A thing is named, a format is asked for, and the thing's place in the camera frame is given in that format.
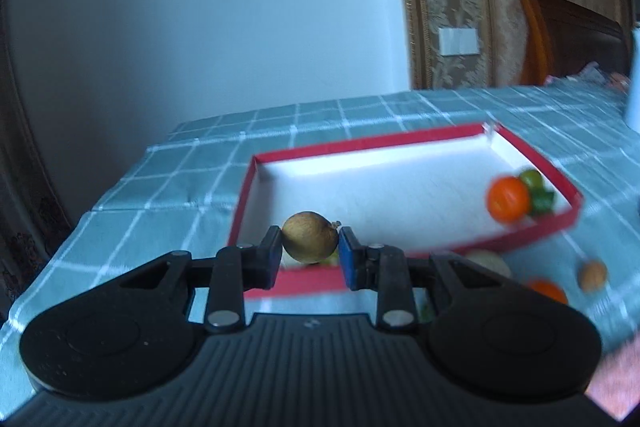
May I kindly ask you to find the white plastic container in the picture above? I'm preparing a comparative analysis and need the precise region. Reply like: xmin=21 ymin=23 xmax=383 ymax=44
xmin=622 ymin=27 xmax=640 ymax=132

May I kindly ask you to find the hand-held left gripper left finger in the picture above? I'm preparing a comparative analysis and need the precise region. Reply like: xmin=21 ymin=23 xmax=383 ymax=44
xmin=120 ymin=225 xmax=283 ymax=334

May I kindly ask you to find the small brown round fruit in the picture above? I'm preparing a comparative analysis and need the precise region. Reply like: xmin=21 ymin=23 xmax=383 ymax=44
xmin=578 ymin=259 xmax=608 ymax=293

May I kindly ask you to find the crumpled clothes pile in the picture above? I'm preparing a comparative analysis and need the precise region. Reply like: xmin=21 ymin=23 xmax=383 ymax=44
xmin=545 ymin=62 xmax=628 ymax=92

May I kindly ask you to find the dark patterned curtain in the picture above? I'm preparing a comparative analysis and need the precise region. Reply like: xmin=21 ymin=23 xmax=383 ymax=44
xmin=0 ymin=0 xmax=76 ymax=323

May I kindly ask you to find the large brown round fruit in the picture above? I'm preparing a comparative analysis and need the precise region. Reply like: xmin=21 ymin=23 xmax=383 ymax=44
xmin=281 ymin=211 xmax=343 ymax=264

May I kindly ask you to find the red shallow cardboard box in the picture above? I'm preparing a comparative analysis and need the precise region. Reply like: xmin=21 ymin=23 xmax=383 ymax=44
xmin=227 ymin=122 xmax=585 ymax=300

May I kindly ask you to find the small green tangerine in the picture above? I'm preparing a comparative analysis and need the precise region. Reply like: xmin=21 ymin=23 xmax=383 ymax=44
xmin=517 ymin=169 xmax=545 ymax=192

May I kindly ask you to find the teal checked tablecloth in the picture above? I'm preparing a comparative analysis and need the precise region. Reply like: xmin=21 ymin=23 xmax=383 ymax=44
xmin=0 ymin=84 xmax=640 ymax=403

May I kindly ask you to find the white wall light switch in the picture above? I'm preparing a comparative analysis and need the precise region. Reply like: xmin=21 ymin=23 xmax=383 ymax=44
xmin=439 ymin=27 xmax=480 ymax=56

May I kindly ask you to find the dark sugarcane piece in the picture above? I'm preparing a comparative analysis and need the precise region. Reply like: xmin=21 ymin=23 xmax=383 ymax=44
xmin=465 ymin=249 xmax=513 ymax=280

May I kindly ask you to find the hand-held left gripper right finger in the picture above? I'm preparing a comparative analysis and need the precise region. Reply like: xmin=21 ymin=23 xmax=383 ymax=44
xmin=339 ymin=227 xmax=506 ymax=333

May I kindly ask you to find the wooden headboard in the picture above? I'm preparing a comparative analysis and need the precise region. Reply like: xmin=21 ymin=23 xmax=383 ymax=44
xmin=515 ymin=0 xmax=633 ymax=85

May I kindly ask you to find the orange tangerine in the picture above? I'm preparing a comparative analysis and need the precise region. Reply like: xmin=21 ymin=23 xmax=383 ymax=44
xmin=487 ymin=176 xmax=532 ymax=224
xmin=525 ymin=278 xmax=569 ymax=305

